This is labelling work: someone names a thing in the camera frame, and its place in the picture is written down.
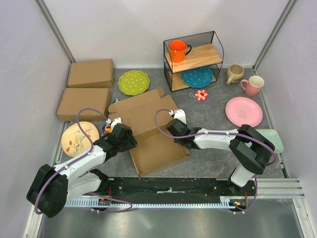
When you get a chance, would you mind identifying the pink round plate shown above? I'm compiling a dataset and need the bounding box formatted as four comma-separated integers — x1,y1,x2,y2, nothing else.
225,97,263,127

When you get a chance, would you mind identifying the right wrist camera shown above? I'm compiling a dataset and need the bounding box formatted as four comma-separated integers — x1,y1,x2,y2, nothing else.
168,109,187,124

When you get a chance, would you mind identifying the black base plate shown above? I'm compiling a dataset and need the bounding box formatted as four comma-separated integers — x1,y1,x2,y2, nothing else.
93,177,256,205

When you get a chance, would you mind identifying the pink flower toy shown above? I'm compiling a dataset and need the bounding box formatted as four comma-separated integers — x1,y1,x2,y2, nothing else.
189,89,209,101

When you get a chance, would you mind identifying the black wire wooden shelf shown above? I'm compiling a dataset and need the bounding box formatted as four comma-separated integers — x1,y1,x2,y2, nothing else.
163,31,224,92

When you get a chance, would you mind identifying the closed cardboard box front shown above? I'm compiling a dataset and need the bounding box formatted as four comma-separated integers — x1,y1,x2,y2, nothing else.
57,88,111,121

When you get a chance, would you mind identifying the closed cardboard box rear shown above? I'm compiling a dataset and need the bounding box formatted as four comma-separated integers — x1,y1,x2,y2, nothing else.
67,59,114,88

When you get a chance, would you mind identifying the grey cable duct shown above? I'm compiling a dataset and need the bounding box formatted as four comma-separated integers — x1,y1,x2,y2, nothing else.
65,196,235,209

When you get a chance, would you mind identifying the mint rectangular plate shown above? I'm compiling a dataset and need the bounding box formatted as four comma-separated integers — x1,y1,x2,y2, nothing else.
256,129,284,154

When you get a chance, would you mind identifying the beige bird plate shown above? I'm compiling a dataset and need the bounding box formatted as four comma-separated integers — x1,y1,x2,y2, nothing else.
61,121,100,157

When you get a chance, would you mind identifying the pink mug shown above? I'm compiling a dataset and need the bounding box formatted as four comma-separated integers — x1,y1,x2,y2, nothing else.
240,75,264,96

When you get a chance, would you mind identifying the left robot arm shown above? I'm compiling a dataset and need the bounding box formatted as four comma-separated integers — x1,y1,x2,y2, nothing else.
26,123,137,218

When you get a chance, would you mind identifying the orange mug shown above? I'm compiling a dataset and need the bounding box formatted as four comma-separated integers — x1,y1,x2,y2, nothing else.
169,40,192,62

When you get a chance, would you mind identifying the large cardboard box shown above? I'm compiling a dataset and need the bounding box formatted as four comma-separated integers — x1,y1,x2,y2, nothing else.
108,88,189,177

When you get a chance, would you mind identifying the green dotted plate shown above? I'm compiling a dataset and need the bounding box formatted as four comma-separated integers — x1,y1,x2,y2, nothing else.
118,70,150,96

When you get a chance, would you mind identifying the beige ceramic mug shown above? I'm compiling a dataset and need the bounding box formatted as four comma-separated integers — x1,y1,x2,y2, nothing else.
226,64,244,84

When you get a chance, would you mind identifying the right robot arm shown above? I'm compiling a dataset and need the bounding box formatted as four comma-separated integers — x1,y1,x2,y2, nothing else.
166,119,277,194

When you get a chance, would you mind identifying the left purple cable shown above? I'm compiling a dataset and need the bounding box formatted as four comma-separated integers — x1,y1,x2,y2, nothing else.
34,108,111,215

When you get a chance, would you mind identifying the closed cardboard box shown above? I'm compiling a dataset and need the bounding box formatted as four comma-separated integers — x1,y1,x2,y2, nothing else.
67,59,114,88
57,88,111,121

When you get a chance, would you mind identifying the blue dotted plate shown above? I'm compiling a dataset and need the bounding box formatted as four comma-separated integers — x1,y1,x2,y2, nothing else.
181,66,213,88

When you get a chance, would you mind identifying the rainbow flower toy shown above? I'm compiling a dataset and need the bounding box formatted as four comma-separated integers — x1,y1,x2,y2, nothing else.
112,98,121,104
102,124,112,134

